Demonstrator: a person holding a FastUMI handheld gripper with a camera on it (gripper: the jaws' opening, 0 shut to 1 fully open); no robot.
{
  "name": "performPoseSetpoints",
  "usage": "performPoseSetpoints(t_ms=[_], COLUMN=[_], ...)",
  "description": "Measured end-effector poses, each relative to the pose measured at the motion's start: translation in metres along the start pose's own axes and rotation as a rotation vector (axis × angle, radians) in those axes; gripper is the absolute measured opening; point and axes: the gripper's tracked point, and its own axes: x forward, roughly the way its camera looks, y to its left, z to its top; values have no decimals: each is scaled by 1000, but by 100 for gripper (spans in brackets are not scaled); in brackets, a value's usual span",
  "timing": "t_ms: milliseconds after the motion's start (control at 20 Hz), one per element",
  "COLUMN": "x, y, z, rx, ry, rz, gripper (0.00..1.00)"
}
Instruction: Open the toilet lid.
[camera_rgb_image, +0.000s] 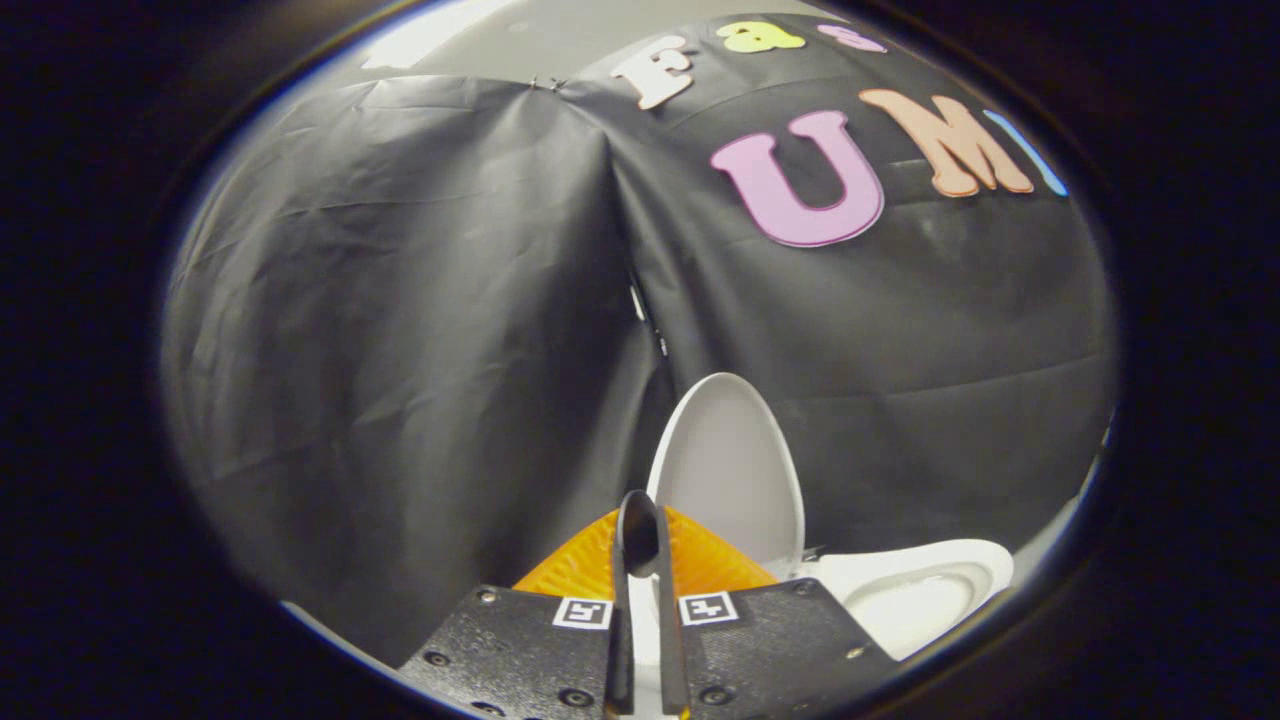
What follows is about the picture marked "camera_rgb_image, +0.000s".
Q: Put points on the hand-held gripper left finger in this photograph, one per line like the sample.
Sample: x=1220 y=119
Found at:
x=622 y=640

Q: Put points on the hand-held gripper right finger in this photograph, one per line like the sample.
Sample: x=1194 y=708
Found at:
x=672 y=650

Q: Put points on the black backdrop cloth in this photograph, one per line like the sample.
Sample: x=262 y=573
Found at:
x=420 y=350

